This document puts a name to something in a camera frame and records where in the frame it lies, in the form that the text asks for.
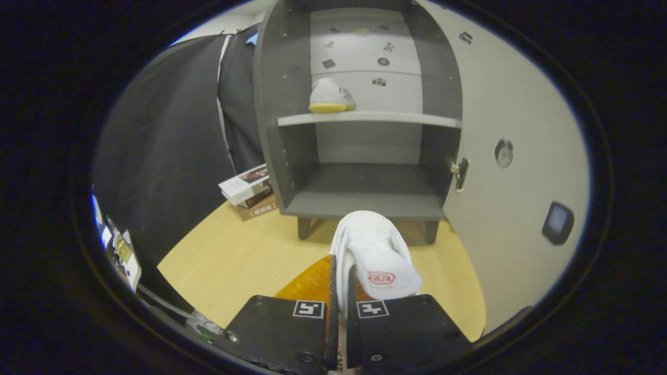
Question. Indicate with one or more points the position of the white shoe yellow sole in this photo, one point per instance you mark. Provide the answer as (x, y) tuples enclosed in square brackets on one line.
[(328, 96)]

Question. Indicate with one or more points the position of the dark grey shoe cabinet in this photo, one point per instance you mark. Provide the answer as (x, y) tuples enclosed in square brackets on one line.
[(365, 203)]

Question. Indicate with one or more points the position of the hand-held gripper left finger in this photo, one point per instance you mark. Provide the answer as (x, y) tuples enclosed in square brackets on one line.
[(332, 344)]

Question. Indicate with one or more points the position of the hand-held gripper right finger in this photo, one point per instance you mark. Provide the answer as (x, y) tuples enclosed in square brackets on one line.
[(396, 333)]

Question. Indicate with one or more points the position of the black book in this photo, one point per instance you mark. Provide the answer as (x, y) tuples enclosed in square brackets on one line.
[(259, 197)]

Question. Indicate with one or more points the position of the black backdrop cloth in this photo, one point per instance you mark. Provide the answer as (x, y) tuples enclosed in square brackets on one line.
[(167, 146)]

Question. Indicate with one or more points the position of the white shoe red logo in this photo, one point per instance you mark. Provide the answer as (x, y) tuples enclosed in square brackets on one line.
[(375, 245)]

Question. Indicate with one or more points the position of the light grey shoe cabinet door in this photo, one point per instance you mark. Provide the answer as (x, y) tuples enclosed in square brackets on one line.
[(510, 208)]

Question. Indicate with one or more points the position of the white device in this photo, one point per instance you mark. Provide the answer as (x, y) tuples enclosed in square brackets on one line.
[(125, 255)]

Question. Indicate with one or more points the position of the brown book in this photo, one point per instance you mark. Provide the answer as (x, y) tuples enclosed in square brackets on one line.
[(258, 211)]

